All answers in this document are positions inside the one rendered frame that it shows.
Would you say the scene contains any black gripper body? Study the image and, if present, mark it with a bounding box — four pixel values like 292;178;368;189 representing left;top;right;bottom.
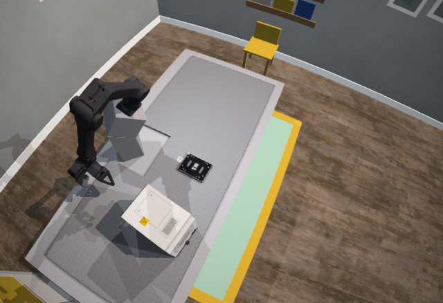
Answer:
92;160;108;181

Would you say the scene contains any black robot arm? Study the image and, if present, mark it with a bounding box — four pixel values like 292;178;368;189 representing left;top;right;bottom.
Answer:
67;76;150;187

